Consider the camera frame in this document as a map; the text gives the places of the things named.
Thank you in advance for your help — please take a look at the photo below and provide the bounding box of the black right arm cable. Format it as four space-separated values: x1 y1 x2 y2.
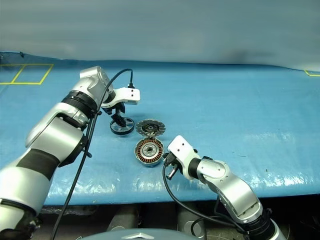
162 156 251 240

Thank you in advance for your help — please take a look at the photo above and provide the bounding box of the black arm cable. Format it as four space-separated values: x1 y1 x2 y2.
51 68 135 240
162 156 251 240

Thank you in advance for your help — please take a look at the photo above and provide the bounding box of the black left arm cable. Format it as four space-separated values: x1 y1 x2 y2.
51 68 135 240

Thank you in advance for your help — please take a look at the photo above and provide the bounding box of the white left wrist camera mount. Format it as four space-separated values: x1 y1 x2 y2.
101 87 141 109

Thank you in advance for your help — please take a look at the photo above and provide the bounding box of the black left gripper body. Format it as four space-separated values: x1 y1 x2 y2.
102 102 126 116

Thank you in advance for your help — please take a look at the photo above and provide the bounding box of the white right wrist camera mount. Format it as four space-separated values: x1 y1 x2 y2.
166 135 201 180

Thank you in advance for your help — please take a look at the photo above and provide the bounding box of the blue table cover sheet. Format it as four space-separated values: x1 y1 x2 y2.
0 51 320 207

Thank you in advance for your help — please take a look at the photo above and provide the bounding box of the black wheel rotor ring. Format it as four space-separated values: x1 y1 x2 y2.
109 116 135 136

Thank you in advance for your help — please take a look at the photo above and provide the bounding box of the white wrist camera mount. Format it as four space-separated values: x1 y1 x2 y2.
101 87 141 109
166 135 201 180

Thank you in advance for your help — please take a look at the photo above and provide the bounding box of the grey rounded cylinder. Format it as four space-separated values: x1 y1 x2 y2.
177 206 208 237
107 206 141 232

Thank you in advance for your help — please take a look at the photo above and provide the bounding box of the motor stator with copper windings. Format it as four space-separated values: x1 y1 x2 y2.
134 137 165 169

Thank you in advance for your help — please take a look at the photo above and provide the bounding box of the silver finned motor cover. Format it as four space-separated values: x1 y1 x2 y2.
135 118 167 139

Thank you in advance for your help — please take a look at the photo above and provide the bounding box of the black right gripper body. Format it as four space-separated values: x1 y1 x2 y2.
163 152 184 176

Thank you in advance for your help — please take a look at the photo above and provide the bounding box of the grey robot torso shell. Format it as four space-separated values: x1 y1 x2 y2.
83 227 193 240

